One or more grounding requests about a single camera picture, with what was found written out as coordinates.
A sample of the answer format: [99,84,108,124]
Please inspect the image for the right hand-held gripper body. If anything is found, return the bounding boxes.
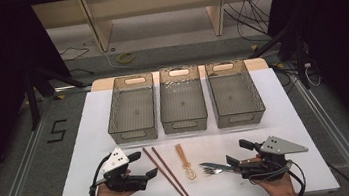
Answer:
[235,131,312,181]

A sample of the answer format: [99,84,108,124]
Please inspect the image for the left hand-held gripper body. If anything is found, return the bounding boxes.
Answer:
[98,143,151,195]

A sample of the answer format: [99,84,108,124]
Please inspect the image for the brown wooden chopstick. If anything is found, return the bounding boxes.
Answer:
[150,141,200,196]
[141,142,193,196]

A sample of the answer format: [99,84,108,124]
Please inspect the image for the light wooden spoon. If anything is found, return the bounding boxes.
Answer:
[174,141,198,183]

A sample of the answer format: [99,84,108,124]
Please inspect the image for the smoky clear plastic bin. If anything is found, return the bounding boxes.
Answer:
[101,71,161,146]
[154,63,211,136]
[204,56,268,131]

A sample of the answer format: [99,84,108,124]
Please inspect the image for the person's right hand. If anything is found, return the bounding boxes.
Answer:
[255,170,300,196]

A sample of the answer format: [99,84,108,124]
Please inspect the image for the yellow tape roll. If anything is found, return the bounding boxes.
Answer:
[116,51,137,66]

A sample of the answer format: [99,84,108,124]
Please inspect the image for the black metal stand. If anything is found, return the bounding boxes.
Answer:
[245,23,312,96]
[22,59,92,131]

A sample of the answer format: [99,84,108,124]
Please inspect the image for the left hand-held gripper cable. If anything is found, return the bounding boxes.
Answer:
[83,153,117,196]

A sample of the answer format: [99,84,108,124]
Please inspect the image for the hand-held gripper cable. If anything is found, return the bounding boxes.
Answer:
[83,153,117,196]
[246,158,308,196]

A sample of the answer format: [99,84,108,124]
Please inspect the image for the right hand-held gripper cable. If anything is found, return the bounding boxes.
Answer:
[246,158,308,196]

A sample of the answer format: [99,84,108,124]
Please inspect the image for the aluminium floor rail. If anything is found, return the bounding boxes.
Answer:
[287,55,349,196]
[0,95,66,196]

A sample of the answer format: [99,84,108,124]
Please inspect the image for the white plug with cable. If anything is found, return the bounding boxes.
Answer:
[302,59,324,89]

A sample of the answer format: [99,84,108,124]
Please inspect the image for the white floor cable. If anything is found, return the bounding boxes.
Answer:
[98,46,127,73]

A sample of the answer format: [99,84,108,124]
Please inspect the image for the thin black floor cable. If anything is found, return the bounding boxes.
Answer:
[58,44,91,63]

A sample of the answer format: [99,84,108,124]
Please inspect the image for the bundle of black cables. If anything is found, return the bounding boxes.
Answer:
[222,0,274,45]

